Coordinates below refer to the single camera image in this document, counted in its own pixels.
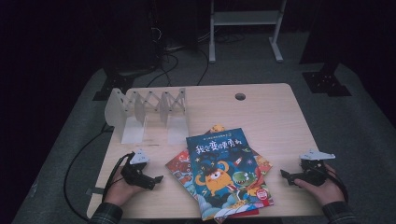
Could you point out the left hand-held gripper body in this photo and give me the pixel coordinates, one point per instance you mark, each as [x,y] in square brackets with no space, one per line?
[134,174]

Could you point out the black tape strip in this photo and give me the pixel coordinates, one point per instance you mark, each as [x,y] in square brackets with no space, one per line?
[95,191]

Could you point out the white metal table frame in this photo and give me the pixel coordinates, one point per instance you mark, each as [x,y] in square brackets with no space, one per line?
[246,17]

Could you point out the black stand base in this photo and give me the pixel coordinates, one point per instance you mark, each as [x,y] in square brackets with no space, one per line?
[325,84]
[113,84]

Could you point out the person's left hand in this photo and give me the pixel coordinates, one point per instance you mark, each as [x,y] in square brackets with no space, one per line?
[118,191]

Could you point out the translucent expandable book rack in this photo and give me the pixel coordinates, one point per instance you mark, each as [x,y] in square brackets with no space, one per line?
[134,133]

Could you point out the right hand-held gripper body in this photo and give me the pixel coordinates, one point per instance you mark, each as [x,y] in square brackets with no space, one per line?
[313,174]

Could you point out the blue monster picture book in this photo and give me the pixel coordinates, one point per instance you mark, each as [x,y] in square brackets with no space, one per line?
[224,174]

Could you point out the person's right hand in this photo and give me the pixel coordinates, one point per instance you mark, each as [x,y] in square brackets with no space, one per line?
[330,189]

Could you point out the colourful animal faces picture book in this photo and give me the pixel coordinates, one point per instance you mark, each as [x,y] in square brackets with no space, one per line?
[179,168]

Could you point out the red picture book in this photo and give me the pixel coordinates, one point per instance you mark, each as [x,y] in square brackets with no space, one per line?
[249,213]

